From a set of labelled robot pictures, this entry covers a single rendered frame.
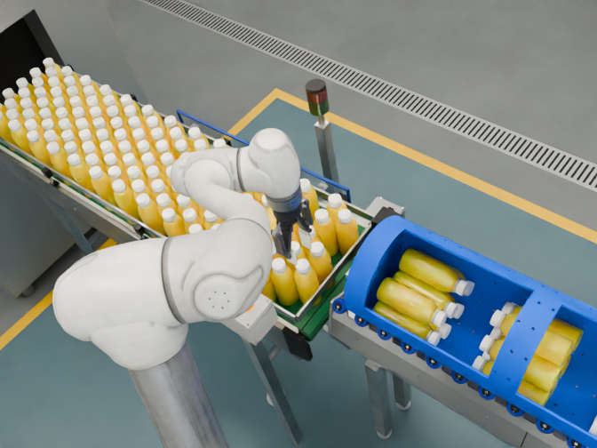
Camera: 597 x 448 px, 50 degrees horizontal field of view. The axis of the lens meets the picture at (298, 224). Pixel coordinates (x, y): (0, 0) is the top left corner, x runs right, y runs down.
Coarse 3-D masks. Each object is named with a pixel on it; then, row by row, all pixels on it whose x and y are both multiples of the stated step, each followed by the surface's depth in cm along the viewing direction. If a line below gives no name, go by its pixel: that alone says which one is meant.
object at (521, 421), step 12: (348, 324) 182; (372, 336) 178; (396, 348) 174; (408, 360) 173; (420, 360) 171; (432, 372) 169; (444, 372) 167; (456, 384) 166; (468, 396) 165; (480, 396) 163; (492, 408) 161; (504, 408) 160; (516, 420) 158; (528, 420) 157; (528, 432) 157; (540, 432) 155; (552, 444) 154; (564, 444) 153
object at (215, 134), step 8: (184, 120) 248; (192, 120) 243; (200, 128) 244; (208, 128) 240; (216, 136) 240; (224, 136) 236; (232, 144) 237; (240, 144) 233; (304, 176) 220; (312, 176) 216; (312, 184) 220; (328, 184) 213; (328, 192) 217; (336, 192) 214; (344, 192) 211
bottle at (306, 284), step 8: (296, 272) 180; (312, 272) 179; (296, 280) 180; (304, 280) 179; (312, 280) 180; (304, 288) 181; (312, 288) 182; (304, 296) 185; (320, 296) 188; (304, 304) 189
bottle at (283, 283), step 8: (272, 272) 181; (288, 272) 181; (272, 280) 182; (280, 280) 180; (288, 280) 181; (280, 288) 183; (288, 288) 184; (296, 288) 187; (280, 296) 187; (288, 296) 187; (296, 296) 189; (288, 304) 190
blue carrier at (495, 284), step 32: (384, 224) 163; (416, 224) 167; (384, 256) 174; (448, 256) 173; (480, 256) 156; (352, 288) 161; (480, 288) 171; (512, 288) 164; (544, 288) 148; (384, 320) 159; (448, 320) 174; (480, 320) 171; (544, 320) 140; (576, 320) 157; (448, 352) 166; (480, 352) 167; (512, 352) 141; (576, 352) 159; (480, 384) 151; (512, 384) 142; (576, 384) 158; (544, 416) 141; (576, 416) 153
